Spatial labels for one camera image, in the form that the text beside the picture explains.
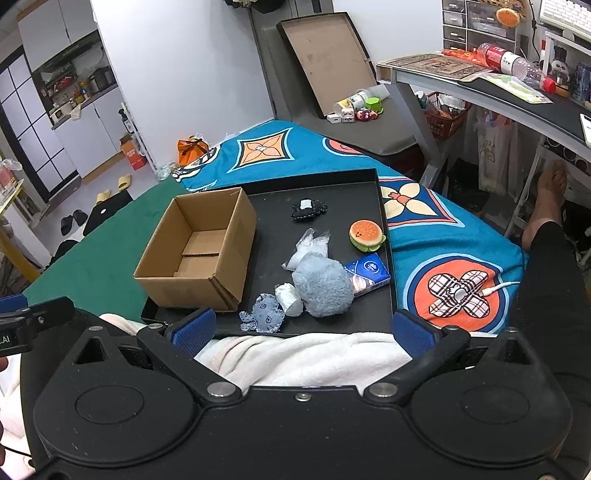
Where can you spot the small toys on bench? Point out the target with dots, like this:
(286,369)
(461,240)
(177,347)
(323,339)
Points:
(364,105)

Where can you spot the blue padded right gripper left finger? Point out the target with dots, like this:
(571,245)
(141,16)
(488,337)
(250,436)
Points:
(172,349)

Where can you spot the open brown cardboard box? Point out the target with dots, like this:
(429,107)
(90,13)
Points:
(199,251)

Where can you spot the white towel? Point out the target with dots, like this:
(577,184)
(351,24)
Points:
(309,360)

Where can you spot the orange gift bag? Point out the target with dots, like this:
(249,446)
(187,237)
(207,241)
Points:
(190,149)

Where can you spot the black laptop on floor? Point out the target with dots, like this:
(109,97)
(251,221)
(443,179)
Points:
(105,210)

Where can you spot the blue patterned blanket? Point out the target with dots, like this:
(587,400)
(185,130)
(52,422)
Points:
(449,266)

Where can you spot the white soft roll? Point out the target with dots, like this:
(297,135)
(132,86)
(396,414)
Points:
(290,300)

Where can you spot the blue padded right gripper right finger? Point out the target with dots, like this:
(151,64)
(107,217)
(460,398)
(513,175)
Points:
(431,349)

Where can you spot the leaning brown framed board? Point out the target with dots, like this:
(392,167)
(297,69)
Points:
(330,53)

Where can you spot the blue denim fabric toy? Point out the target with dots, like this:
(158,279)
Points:
(266,316)

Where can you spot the grey desk with mat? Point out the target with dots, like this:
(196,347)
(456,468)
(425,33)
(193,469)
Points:
(559,119)

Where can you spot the black slippers pair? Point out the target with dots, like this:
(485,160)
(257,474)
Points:
(78,217)

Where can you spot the person's bare foot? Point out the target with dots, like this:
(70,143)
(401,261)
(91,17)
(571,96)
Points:
(551,188)

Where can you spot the red basket under desk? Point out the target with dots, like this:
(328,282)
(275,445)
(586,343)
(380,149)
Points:
(445,114)

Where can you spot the red cap plastic bottle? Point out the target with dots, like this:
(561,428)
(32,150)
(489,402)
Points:
(509,63)

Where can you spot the grey pink plush toy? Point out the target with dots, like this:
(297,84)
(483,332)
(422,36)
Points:
(324,285)

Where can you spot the plush hamburger toy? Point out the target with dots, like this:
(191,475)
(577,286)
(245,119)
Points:
(366,235)

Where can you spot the grey bench seat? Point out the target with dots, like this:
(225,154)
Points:
(387,136)

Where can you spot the clear plastic bag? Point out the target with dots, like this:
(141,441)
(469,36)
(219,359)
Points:
(309,243)

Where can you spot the orange carton on floor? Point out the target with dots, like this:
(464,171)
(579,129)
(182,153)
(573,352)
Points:
(135,159)

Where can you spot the green cloth mat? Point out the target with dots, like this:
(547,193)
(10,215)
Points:
(97,273)

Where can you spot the black stitched felt toy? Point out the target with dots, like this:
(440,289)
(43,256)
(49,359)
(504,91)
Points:
(308,209)

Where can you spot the grey drawer organizer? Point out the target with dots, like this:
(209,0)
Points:
(468,24)

